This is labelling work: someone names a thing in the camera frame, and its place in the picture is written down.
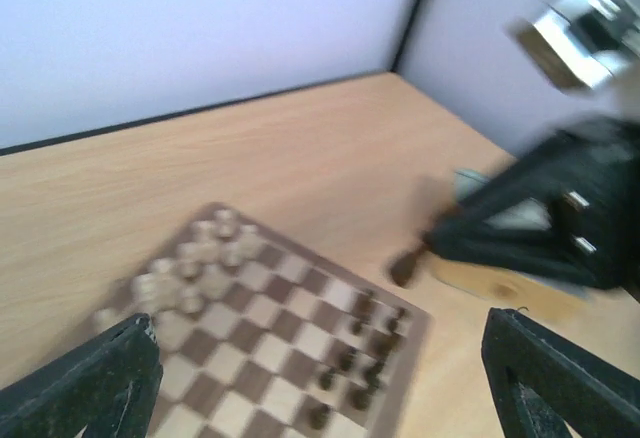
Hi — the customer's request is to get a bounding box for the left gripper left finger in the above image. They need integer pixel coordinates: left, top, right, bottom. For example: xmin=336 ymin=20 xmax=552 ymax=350
xmin=1 ymin=313 xmax=163 ymax=437

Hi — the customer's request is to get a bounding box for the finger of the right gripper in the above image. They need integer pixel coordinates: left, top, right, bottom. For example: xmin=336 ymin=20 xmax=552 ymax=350
xmin=424 ymin=130 xmax=639 ymax=290

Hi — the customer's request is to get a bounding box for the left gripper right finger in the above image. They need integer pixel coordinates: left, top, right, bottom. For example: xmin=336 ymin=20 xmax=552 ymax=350
xmin=481 ymin=308 xmax=639 ymax=437

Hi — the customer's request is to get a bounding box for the dark piece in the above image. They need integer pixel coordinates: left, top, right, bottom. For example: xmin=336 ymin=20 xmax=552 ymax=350
xmin=388 ymin=243 xmax=431 ymax=288

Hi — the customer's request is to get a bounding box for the wooden chess board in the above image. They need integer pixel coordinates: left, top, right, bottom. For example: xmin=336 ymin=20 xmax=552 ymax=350
xmin=88 ymin=203 xmax=429 ymax=437

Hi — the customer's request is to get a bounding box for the right metal tin tray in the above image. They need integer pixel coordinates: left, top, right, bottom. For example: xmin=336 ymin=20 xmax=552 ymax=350
xmin=429 ymin=169 xmax=590 ymax=322

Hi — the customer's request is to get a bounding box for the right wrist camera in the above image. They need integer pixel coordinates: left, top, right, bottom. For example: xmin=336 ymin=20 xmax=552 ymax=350
xmin=508 ymin=0 xmax=639 ymax=93

